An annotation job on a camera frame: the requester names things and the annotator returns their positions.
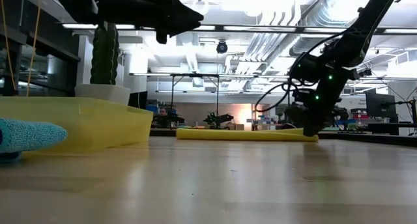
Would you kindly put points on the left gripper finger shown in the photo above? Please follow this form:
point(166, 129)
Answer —
point(187, 19)

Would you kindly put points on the yellow translucent plastic bin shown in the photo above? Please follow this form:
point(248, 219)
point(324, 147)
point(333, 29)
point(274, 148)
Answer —
point(81, 123)

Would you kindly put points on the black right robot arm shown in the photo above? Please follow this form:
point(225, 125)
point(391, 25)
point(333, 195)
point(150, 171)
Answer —
point(361, 35)

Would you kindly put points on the blue microfiber towel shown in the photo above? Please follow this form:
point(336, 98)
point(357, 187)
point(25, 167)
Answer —
point(29, 134)

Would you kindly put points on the black workstation frame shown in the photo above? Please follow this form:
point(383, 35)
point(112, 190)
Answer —
point(195, 75)

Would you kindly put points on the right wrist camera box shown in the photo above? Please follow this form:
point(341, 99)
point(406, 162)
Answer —
point(301, 96)

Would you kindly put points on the yellow microfiber towel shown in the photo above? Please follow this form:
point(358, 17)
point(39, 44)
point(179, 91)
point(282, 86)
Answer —
point(244, 135)

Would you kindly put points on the green cactus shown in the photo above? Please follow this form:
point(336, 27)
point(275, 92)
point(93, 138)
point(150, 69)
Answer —
point(104, 61)

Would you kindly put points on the black flat screen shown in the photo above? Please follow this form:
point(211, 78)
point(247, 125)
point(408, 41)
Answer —
point(138, 101)

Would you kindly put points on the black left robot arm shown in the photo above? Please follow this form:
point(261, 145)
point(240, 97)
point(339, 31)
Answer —
point(71, 6)

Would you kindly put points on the black ceiling spotlight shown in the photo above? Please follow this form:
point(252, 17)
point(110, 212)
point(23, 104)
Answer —
point(366, 72)

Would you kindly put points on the black hanging dome camera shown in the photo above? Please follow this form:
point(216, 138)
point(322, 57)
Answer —
point(221, 47)

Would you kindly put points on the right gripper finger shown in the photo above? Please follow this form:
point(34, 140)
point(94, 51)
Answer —
point(312, 128)

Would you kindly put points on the person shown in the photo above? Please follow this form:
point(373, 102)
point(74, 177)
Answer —
point(163, 112)

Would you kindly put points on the white square planter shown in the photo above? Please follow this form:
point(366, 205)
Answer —
point(104, 93)

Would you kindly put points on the black computer monitor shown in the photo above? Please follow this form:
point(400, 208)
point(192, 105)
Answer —
point(381, 106)

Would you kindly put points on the long ceiling light bar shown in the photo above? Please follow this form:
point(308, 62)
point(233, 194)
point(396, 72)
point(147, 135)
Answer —
point(260, 28)

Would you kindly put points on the silver ventilation duct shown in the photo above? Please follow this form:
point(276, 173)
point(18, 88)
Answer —
point(317, 15)

